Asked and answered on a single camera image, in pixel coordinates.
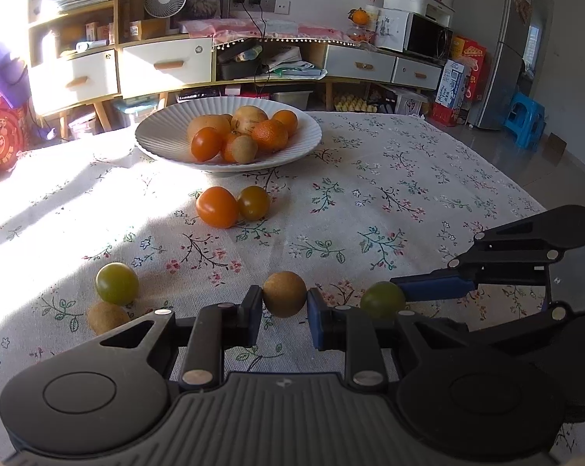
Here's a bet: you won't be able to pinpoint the small orange tomato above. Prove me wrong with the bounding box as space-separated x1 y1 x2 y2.
221 132 238 163

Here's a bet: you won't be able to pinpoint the rough orange mandarin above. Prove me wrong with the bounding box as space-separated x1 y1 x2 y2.
251 120 288 154

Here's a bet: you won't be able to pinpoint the red gift carton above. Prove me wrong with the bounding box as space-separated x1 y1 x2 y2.
451 36 486 102

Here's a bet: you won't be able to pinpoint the wall power sockets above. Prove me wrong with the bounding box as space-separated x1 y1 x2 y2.
232 0 291 15

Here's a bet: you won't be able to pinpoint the yellow striped melon fruit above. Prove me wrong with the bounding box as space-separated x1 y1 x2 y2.
230 105 268 135

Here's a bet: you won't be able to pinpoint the wooden shelf cabinet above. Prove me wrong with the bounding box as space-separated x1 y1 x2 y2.
28 0 216 138

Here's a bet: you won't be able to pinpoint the blue plastic stool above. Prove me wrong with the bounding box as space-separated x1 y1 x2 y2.
503 92 545 150

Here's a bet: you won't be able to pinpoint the dark orange-green tomato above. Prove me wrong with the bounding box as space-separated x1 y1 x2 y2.
237 185 270 222

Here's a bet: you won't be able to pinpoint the white microwave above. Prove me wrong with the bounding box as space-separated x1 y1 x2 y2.
375 9 453 61

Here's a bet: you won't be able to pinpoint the smooth orange tomato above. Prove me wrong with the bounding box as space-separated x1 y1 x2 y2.
196 186 239 230

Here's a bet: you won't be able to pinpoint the brown kiwi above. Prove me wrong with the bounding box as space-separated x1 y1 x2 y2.
229 135 258 164
87 301 129 336
263 271 307 318

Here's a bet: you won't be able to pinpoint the blue white carton box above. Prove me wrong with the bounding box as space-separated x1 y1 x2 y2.
435 60 470 110

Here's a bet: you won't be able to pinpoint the orange decoration on sideboard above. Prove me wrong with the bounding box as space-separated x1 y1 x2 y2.
348 7 371 28

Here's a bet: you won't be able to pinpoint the floral tablecloth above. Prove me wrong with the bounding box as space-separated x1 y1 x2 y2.
0 113 542 464

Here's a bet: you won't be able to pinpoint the orange mandarin with stem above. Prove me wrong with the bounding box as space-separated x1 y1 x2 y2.
272 110 298 137

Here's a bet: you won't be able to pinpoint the white ribbed plate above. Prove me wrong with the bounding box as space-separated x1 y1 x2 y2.
134 97 322 172

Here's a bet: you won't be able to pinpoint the long low sideboard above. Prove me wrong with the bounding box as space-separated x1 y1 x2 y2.
214 39 442 92

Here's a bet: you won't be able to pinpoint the dark green tomato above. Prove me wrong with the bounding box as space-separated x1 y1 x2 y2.
360 281 406 320

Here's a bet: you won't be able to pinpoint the grey refrigerator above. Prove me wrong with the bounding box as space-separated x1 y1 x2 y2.
453 0 533 130

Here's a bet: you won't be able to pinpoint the pink cloth runner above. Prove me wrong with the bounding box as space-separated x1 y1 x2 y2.
179 18 353 45

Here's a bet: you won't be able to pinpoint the clear plastic storage box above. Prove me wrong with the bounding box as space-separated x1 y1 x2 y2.
112 96 159 127

